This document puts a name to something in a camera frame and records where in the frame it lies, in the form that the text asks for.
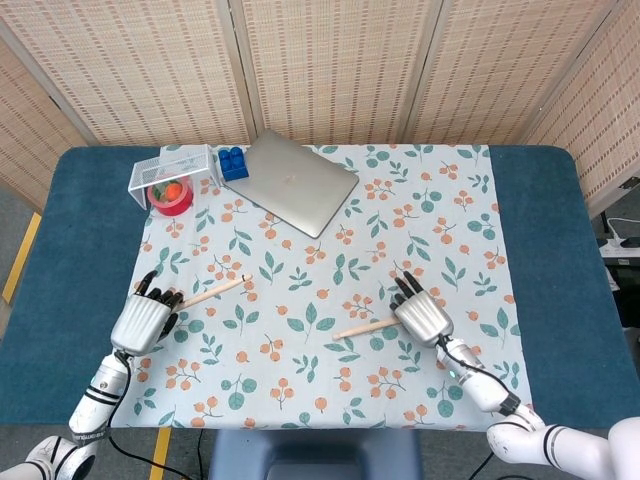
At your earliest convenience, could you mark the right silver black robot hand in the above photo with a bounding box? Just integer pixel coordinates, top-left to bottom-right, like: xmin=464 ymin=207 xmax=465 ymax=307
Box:
xmin=389 ymin=271 xmax=455 ymax=349

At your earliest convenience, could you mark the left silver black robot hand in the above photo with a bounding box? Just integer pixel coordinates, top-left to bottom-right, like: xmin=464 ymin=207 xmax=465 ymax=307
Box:
xmin=110 ymin=270 xmax=183 ymax=357

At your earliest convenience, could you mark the wooden stick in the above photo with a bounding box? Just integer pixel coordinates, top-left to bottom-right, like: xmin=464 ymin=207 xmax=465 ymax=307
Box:
xmin=332 ymin=317 xmax=404 ymax=342
xmin=176 ymin=274 xmax=253 ymax=311

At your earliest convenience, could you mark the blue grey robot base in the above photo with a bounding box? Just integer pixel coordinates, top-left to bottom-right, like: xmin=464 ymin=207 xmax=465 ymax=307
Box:
xmin=208 ymin=428 xmax=422 ymax=480

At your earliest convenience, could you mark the blue table mat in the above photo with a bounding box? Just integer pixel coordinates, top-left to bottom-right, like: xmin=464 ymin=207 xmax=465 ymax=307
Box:
xmin=0 ymin=144 xmax=633 ymax=432

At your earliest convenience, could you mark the red tape roll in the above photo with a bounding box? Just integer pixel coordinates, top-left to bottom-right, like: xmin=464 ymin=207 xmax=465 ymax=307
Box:
xmin=146 ymin=177 xmax=195 ymax=217

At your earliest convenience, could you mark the floral printed tablecloth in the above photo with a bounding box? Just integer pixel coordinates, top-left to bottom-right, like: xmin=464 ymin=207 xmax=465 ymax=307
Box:
xmin=94 ymin=143 xmax=537 ymax=434

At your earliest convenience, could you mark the orange and green small toy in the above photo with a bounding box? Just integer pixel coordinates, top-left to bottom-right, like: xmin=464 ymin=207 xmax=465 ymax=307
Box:
xmin=152 ymin=182 xmax=184 ymax=202

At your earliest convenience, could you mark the blue toy building block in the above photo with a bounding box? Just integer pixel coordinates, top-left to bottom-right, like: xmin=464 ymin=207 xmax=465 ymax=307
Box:
xmin=217 ymin=146 xmax=250 ymax=182

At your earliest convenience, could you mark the silver closed laptop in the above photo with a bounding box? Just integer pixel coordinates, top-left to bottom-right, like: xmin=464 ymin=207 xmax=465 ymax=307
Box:
xmin=222 ymin=128 xmax=361 ymax=240

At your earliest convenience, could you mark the white power strip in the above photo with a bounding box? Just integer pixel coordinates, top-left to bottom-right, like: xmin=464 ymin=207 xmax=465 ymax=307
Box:
xmin=597 ymin=237 xmax=640 ymax=259

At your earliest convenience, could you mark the woven bamboo folding screen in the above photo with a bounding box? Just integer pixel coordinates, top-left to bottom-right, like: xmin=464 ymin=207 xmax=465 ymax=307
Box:
xmin=0 ymin=0 xmax=640 ymax=220

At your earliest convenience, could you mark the white wire mesh basket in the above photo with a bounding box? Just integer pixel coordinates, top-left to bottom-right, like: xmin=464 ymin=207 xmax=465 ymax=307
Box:
xmin=126 ymin=144 xmax=217 ymax=213

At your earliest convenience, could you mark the white power cable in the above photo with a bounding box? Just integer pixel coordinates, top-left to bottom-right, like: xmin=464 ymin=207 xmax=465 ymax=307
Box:
xmin=606 ymin=216 xmax=640 ymax=242

